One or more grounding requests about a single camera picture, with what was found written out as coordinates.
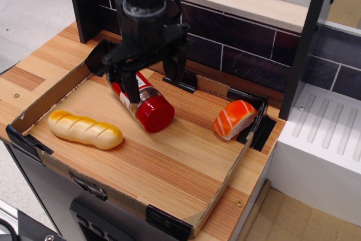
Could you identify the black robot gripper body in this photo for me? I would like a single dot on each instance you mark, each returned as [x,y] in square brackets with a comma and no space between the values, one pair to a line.
[144,30]

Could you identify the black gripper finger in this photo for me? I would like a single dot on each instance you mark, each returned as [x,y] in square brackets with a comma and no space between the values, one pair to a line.
[129,84]
[174,58]

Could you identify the basil bottle with red cap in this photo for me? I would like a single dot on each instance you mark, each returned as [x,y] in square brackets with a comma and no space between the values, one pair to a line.
[153,111]

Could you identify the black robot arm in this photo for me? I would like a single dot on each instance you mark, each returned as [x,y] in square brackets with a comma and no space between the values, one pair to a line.
[148,36]

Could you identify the cardboard fence with black tape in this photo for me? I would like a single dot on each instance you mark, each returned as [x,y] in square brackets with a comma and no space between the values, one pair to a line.
[178,184]

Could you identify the toy bread loaf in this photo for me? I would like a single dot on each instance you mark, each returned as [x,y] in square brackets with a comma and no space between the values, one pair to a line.
[84,130]

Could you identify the toy salmon nigiri sushi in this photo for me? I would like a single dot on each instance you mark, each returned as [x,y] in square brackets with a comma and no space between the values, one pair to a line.
[234,118]

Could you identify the light wooden shelf board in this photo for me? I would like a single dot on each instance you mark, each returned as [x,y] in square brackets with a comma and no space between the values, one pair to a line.
[276,13]

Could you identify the brass screw at right front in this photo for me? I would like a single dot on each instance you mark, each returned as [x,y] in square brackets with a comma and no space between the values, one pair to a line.
[239,203]

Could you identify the white dish drainer block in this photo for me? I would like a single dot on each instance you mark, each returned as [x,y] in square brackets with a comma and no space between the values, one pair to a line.
[317,157]

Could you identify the dark post of shelf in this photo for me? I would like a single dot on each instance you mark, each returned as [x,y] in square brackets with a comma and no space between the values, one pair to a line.
[307,40]

